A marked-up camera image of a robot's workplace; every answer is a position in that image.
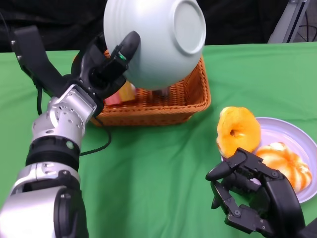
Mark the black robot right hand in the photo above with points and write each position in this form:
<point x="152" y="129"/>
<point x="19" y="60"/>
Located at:
<point x="272" y="198"/>

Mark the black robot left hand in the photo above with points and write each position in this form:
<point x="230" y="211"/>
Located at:
<point x="101" y="74"/>

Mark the round orange-striped bread bun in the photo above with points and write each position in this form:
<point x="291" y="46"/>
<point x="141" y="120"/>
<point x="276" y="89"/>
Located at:
<point x="287" y="161"/>

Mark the pale grey-green bowl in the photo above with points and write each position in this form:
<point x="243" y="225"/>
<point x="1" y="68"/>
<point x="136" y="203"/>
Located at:
<point x="161" y="44"/>

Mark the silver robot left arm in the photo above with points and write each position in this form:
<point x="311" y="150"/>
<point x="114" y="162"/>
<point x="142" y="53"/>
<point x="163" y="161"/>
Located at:
<point x="59" y="129"/>

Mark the yellow and pink cake slice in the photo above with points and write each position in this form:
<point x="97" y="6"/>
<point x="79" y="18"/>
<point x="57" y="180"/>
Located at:
<point x="123" y="95"/>

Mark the pale lilac plate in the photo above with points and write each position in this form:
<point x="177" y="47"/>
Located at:
<point x="284" y="131"/>

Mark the orange wicker basket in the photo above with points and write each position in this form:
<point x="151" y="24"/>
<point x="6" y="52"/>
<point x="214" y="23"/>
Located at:
<point x="161" y="111"/>

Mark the black backdrop cloth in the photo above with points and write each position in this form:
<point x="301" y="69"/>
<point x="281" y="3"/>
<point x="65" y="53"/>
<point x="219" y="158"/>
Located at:
<point x="62" y="19"/>

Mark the green tablecloth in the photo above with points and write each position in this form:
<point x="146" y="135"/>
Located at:
<point x="161" y="173"/>

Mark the black left wrist camera housing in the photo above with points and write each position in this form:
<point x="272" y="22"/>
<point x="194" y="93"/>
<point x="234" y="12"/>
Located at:
<point x="37" y="62"/>

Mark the grey metal frame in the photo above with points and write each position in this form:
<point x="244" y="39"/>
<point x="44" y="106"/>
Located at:
<point x="284" y="21"/>

